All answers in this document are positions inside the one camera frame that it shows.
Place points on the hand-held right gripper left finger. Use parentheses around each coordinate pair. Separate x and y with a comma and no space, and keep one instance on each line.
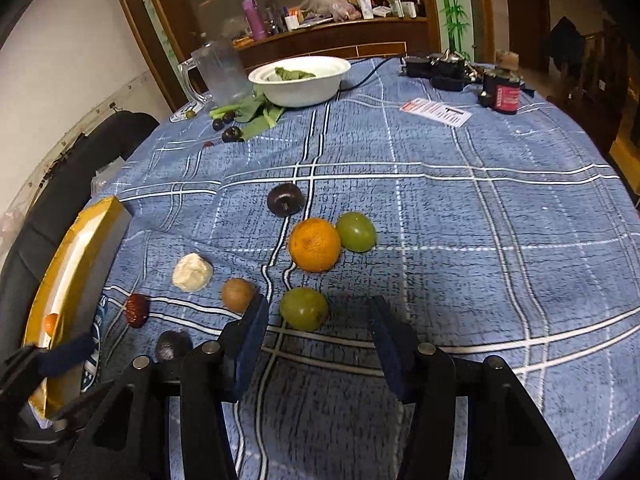
(250,350)

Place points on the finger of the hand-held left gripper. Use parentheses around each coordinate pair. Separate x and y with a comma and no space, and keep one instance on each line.
(65,355)
(80,402)

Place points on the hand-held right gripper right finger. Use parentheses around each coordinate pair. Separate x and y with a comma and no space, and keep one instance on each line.
(395,355)

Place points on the small orange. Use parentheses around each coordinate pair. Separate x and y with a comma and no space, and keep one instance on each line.
(51,323)

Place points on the green plum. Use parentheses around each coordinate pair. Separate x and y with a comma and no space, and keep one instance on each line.
(304,309)
(356,231)

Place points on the gold cardboard box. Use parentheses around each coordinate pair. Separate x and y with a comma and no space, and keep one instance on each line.
(75,260)

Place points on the brown kiwi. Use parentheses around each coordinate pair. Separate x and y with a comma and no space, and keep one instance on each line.
(237,294)

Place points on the dark brown fruit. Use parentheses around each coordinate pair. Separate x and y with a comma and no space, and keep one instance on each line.
(172,346)

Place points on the red date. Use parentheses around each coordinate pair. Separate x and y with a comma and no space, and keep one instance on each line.
(136,310)

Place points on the white fruit wedge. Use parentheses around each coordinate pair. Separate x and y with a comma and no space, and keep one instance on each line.
(192,272)

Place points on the large orange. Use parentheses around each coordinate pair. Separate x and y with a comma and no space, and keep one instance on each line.
(315,245)

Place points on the dark purple plum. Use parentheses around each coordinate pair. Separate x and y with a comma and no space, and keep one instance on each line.
(285,200)

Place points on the green vegetable leaves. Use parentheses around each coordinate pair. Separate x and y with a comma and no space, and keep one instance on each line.
(260,120)

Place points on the white paper card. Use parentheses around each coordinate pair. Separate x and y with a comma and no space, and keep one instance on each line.
(440,111)

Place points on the white bowl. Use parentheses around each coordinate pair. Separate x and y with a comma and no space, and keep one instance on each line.
(310,90)

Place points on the clear glass mug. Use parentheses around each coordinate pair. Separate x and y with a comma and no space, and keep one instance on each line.
(225,75)

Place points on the black box device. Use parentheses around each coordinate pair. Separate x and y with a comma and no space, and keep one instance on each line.
(447,82)

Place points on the green leaves in bowl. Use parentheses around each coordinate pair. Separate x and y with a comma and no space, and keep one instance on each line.
(292,75)

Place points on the red and black cylinder device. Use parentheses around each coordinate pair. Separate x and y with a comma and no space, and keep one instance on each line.
(505,97)

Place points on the black power adapter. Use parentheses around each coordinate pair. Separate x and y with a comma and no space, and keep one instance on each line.
(417,66)

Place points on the wooden sideboard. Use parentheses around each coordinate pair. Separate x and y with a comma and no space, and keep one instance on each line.
(340,35)

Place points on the white cup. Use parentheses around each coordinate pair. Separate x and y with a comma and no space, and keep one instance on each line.
(291,22)

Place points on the purple bottle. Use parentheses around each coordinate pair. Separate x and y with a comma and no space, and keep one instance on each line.
(255,20)

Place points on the clear plastic bag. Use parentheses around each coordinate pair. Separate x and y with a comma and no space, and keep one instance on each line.
(330,6)

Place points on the white and blue carton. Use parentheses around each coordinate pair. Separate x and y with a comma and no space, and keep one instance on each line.
(364,2)

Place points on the potted bamboo plant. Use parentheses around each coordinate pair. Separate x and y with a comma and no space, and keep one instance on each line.
(452,5)

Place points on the dark jacket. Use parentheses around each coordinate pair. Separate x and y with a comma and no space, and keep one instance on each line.
(565,40)

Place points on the brown wooden door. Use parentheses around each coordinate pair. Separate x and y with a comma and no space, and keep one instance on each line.
(525,20)

